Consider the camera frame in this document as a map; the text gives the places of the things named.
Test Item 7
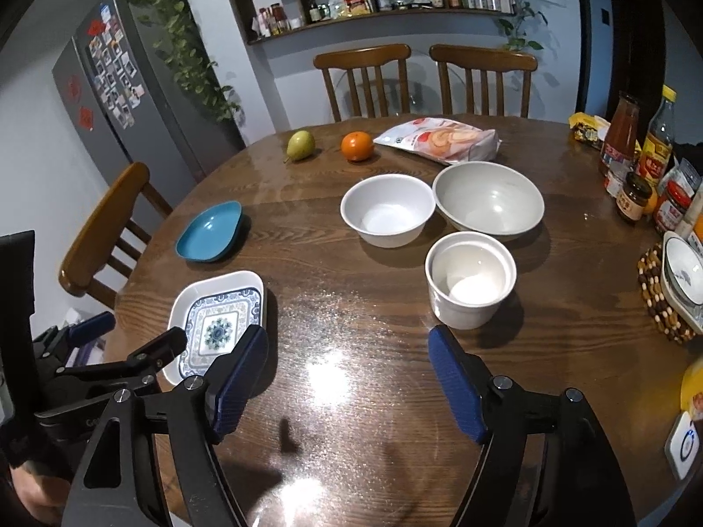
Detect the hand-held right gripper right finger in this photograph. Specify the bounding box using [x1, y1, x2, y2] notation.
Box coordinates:
[427, 324, 638, 527]

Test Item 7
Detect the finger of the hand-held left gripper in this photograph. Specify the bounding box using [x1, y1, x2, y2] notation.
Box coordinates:
[52, 311, 117, 355]
[101, 326, 188, 393]

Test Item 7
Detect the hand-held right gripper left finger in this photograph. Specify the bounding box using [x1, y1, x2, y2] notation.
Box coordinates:
[60, 324, 270, 527]

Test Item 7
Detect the blue patterned square plate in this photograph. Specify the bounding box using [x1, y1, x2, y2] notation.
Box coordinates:
[161, 271, 266, 386]

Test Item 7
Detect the blue dish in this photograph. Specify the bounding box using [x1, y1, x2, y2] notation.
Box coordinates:
[176, 201, 245, 263]

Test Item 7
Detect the large grey bowl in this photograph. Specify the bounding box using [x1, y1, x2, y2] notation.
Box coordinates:
[432, 161, 546, 241]

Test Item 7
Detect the person's left hand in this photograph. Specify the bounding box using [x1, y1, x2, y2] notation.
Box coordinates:
[10, 464, 75, 525]

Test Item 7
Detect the white deep ceramic pot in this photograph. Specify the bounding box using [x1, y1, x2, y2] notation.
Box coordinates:
[424, 232, 518, 330]

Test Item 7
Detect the wooden chair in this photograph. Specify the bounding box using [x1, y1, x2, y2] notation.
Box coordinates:
[58, 162, 174, 311]
[313, 44, 413, 122]
[428, 44, 539, 119]

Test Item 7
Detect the beaded wooden trivet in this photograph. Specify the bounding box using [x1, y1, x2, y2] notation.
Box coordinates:
[637, 242, 703, 346]

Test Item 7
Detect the green pear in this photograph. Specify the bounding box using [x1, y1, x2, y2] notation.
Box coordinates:
[284, 130, 316, 163]

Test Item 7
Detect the grey refrigerator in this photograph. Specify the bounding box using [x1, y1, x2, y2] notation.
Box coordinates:
[52, 0, 245, 220]

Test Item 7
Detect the bag of bread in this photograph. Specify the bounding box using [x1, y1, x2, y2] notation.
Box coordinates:
[373, 118, 502, 166]

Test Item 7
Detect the white bowl with blue print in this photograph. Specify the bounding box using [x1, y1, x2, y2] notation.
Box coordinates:
[662, 231, 703, 308]

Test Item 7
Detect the cluster of photo magnets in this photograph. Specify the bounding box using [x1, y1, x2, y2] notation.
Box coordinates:
[88, 3, 146, 130]

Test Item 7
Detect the dark sauce jar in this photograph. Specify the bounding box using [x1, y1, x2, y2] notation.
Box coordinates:
[615, 172, 654, 224]

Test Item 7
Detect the orange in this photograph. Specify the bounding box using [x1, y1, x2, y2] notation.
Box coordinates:
[341, 132, 375, 162]

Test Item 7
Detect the red sauce jar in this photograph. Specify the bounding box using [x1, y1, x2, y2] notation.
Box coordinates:
[653, 180, 694, 234]

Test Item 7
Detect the yellow snack packet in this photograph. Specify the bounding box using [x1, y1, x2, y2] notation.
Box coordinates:
[568, 112, 613, 149]

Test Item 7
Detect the hanging green vine plant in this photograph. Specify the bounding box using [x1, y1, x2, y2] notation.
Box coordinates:
[115, 0, 243, 122]

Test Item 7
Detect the red sauce bottle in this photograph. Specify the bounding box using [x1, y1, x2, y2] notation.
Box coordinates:
[598, 92, 642, 179]

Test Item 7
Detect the yellow label oil bottle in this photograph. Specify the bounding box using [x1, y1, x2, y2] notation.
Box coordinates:
[636, 85, 678, 188]

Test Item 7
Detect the small green vine plant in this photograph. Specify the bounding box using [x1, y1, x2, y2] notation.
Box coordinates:
[494, 0, 550, 53]

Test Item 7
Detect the row of jars and bottles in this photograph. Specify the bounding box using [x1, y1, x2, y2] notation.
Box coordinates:
[253, 0, 517, 36]

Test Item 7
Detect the dark door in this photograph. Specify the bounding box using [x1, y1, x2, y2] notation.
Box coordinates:
[607, 0, 668, 122]

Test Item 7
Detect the white device with blue ring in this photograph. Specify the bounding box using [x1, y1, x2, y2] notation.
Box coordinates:
[663, 411, 703, 481]

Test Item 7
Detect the wooden wall shelf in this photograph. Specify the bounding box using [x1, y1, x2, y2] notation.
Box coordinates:
[217, 0, 520, 46]

